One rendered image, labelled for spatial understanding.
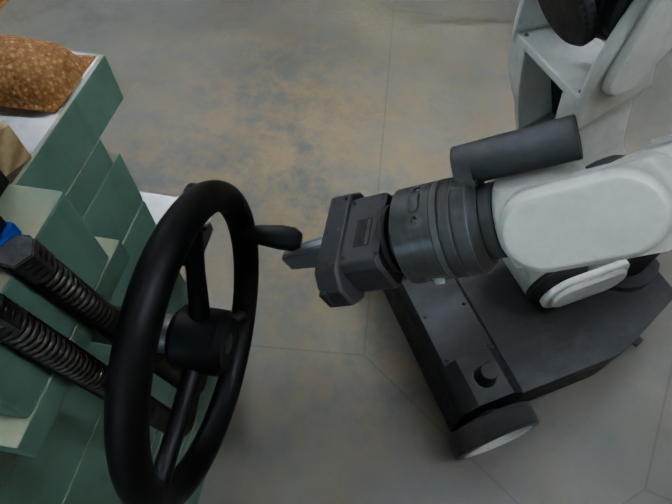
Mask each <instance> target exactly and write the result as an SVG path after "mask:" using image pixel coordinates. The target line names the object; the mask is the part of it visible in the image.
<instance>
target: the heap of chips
mask: <svg viewBox="0 0 672 504"><path fill-rule="evenodd" d="M95 57H96V56H90V55H81V54H74V53H72V52H71V51H70V50H69V49H67V48H66V47H64V46H63V45H61V44H58V43H55V42H50V41H45V40H40V39H34V38H28V37H22V36H14V35H3V34H0V106H3V107H11V108H19V109H27V110H35V111H43V112H51V113H57V112H58V110H59V109H60V107H61V106H62V104H63V103H64V102H65V100H66V99H67V97H68V96H69V94H70V93H71V91H72V90H73V89H74V87H75V86H76V84H77V83H78V81H79V80H80V79H81V77H82V76H83V74H84V73H85V71H86V70H87V69H88V67H89V66H90V64H91V63H92V61H93V60H94V58H95Z"/></svg>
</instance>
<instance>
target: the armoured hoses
mask: <svg viewBox="0 0 672 504"><path fill-rule="evenodd" d="M0 266H1V267H3V268H4V269H6V270H7V271H9V272H13V273H15V274H16V276H17V277H21V278H22V281H26V282H28V285H30V286H33V288H34V289H35V290H38V291H39V293H41V294H44V296H45V297H48V298H49V300H50V301H54V303H55V304H56V305H59V306H60V307H61V308H63V309H64V310H65V311H66V312H68V313H69V314H70V315H73V316H74V317H75V318H77V319H78V320H79V321H81V322H82V323H83V324H86V325H87V326H88V327H90V328H91V329H92V330H94V331H95V332H96V333H98V334H99V335H101V336H102V337H103V338H105V339H106V340H108V341H109V342H110V343H112V342H113V338H114V333H115V329H116V325H117V321H118V317H119V313H120V311H119V310H117V309H116V308H115V307H114V306H113V305H112V304H110V303H109V302H108V301H107V300H105V299H104V298H103V297H102V296H101V295H100V294H98V293H97V292H96V291H95V290H94V289H93V288H91V287H90V286H89V285H88V284H87V283H85V282H84V281H83V280H82V279H81V278H80V277H78V276H77V275H76V274H75V273H74V272H72V271H71V270H70V269H69V268H67V267H66V266H65V265H64V264H63V263H62V262H61V261H59V260H58V259H57V258H56V257H55V255H54V254H53V253H52V252H51V251H49V250H48V249H47V248H46V247H45V246H43V245H42V244H41V243H40V242H39V241H38V240H36V239H35V238H32V237H31V236H30V235H22V234H18V235H16V236H15V237H12V238H10V239H9V240H7V241H6V242H5V243H4V244H3V245H2V246H0ZM0 342H1V344H2V345H6V346H7V347H8V348H9V349H13V350H14V351H15V352H19V353H20V355H22V356H25V357H26V358H27V359H31V360H32V361H33V362H36V363H37V364H38V365H42V366H43V368H47V369H48V370H50V371H52V372H53V373H56V374H57V375H58V376H62V378H64V379H67V381H71V383H74V384H75V385H76V386H79V387H80V388H83V389H84V390H87V391H88V392H90V393H92V394H93V395H95V396H96V397H99V398H100V399H103V400H104V396H105V386H106V378H107V370H108V365H106V364H105V363H103V362H102V361H101V360H98V359H97V358H96V357H94V356H93V355H91V354H90V353H89V352H87V351H86V350H85V349H82V348H81V347H80V346H78V345H77V344H76V343H73V342H72V341H71V340H69V339H68V338H67V337H64V336H63V335H62V334H61V333H59V332H58V331H57V330H54V329H53V328H52V327H50V326H49V325H48V324H47V323H44V322H43V321H42V320H41V319H38V318H37V317H36V316H35V315H32V314H31V313H30V312H29V311H26V310H25V309H24V308H23V307H20V306H19V305H18V304H17V303H14V302H13V301H12V300H11V299H9V298H7V297H6V296H5V295H4V294H1V293H0ZM154 374H156V375H157V376H159V377H161V378H162V379H163V380H165V381H166V382H168V383H169V384H170V385H172V386H173V387H174V388H176V389H177V388H178V385H179V381H180V378H181V374H182V371H178V370H173V369H172V368H171V367H170V365H169V363H168V361H167V359H166V357H165V354H161V353H157V355H156V360H155V367H154ZM207 379H208V375H203V376H202V379H201V382H200V385H199V388H198V392H197V395H196V398H195V401H194V404H193V407H192V410H191V413H190V417H189V420H188V423H187V426H186V429H185V433H184V437H185V436H187V434H189V432H190V431H191V430H192V428H193V425H194V422H195V418H196V414H197V407H198V403H199V399H200V394H201V393H202V392H203V390H204V389H205V387H206V383H207ZM171 410H172V409H171V408H169V407H167V406H166V405H165V404H163V403H162V402H160V401H158V400H157V399H156V398H155V397H153V396H151V401H150V426H152V427H153V428H155V429H157V430H159V431H161V432H162V433H165V430H166V427H167V424H168V420H169V417H170V413H171Z"/></svg>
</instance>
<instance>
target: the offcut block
mask: <svg viewBox="0 0 672 504"><path fill-rule="evenodd" d="M31 157H32V156H31V155H30V153H29V152H28V151H27V149H26V148H25V146H24V145H23V144H22V142H21V141H20V139H19V138H18V137H17V135H16V134H15V132H14V131H13V130H12V128H11V127H10V125H8V124H7V123H5V122H3V121H2V120H0V170H1V171H2V173H3V174H4V175H5V176H7V175H9V174H10V173H11V172H13V171H14V170H15V169H17V168H18V167H20V166H21V165H22V164H24V163H25V162H26V161H28V160H29V159H30V158H31Z"/></svg>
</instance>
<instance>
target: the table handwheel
mask: <svg viewBox="0 0 672 504"><path fill-rule="evenodd" d="M217 212H220V213H221V214H222V216H223V217H224V219H225V221H226V223H227V226H228V229H229V233H230V237H231V242H232V249H233V261H234V289H233V303H232V312H231V311H230V310H225V309H219V308H212V307H210V305H209V297H208V289H207V281H206V273H205V259H204V244H203V229H202V227H203V226H204V224H205V223H206V222H207V221H208V219H209V218H210V217H212V216H213V215H214V214H215V213H217ZM246 225H255V222H254V218H253V214H252V211H251V209H250V206H249V204H248V202H247V200H246V198H245V197H244V195H243V194H242V193H241V192H240V191H239V189H237V188H236V187H235V186H234V185H232V184H230V183H228V182H226V181H222V180H208V181H203V182H200V183H198V184H196V185H194V186H192V187H191V188H189V189H188V190H186V191H185V192H184V193H183V194H181V195H180V196H179V197H178V198H177V199H176V200H175V201H174V203H173V204H172V205H171V206H170V207H169V209H168V210H167V211H166V212H165V214H164V215H163V216H162V218H161V219H160V221H159V222H158V224H157V225H156V227H155V229H154V230H153V232H152V234H151V236H150V237H149V239H148V241H147V243H146V245H145V247H144V249H143V251H142V253H141V255H140V258H139V260H138V262H137V264H136V267H135V269H134V272H133V274H132V277H131V280H130V282H129V285H128V288H127V291H126V294H125V297H124V300H123V303H122V307H121V306H115V305H113V306H114V307H115V308H116V309H117V310H119V311H120V313H119V317H118V321H117V325H116V329H115V333H114V338H113V342H112V343H110V342H109V341H108V340H106V339H105V338H103V337H102V336H101V335H99V334H98V333H96V332H95V334H94V337H93V339H92V341H91V342H95V343H101V344H107V345H112V347H111V352H110V358H109V364H108V370H107V378H106V386H105V396H104V420H103V424H104V445H105V453H106V460H107V466H108V471H109V475H110V478H111V481H112V484H113V487H114V489H115V491H116V493H117V495H118V497H119V498H120V500H121V501H122V503H123V504H184V503H185V502H186V501H187V500H188V499H189V498H190V497H191V495H192V494H193V493H194V492H195V490H196V489H197V488H198V487H199V485H200V484H201V482H202V481H203V479H204V478H205V476H206V474H207V473H208V471H209V469H210V467H211V465H212V464H213V462H214V460H215V458H216V455H217V453H218V451H219V449H220V447H221V444H222V442H223V440H224V437H225V435H226V432H227V429H228V427H229V424H230V421H231V418H232V415H233V412H234V409H235V406H236V403H237V400H238V396H239V393H240V389H241V386H242V382H243V378H244V374H245V370H246V366H247V361H248V357H249V352H250V347H251V341H252V335H253V329H254V322H255V315H256V306H257V295H258V279H259V253H258V244H255V243H252V242H248V241H244V239H243V232H244V228H245V226H246ZM184 262H185V269H186V279H187V291H188V304H186V305H184V306H183V307H182V308H180V309H179V310H178V311H177V312H176V313H175V314H174V315H172V314H166V311H167V308H168V305H169V301H170V298H171V295H172V292H173V289H174V286H175V283H176V280H177V277H178V275H179V272H180V270H181V267H182V265H183V263H184ZM157 353H161V354H165V357H166V359H167V361H168V363H169V365H170V367H171V368H172V369H173V370H178V371H182V374H181V378H180V381H179V385H178V388H177V392H176V395H175V399H174V403H173V406H172V410H171V413H170V417H169V420H168V424H167V427H166V430H165V433H164V436H163V439H162V442H161V445H160V448H159V451H158V454H157V457H156V460H155V463H154V465H153V461H152V455H151V447H150V401H151V390H152V381H153V373H154V367H155V360H156V355H157ZM203 375H208V376H214V377H217V376H218V380H217V383H216V386H215V389H214V392H213V395H212V398H211V401H210V404H209V406H208V409H207V411H206V414H205V416H204V419H203V421H202V423H201V425H200V428H199V430H198V432H197V434H196V436H195V438H194V440H193V442H192V443H191V445H190V447H189V449H188V450H187V452H186V453H185V455H184V457H183V458H182V460H181V461H180V462H179V464H178V465H177V466H176V462H177V459H178V455H179V451H180V448H181V444H182V440H183V437H184V433H185V429H186V426H187V423H188V420H189V417H190V413H191V410H192V407H193V404H194V401H195V398H196V395H197V392H198V388H199V385H200V382H201V379H202V376H203ZM175 466H176V467H175Z"/></svg>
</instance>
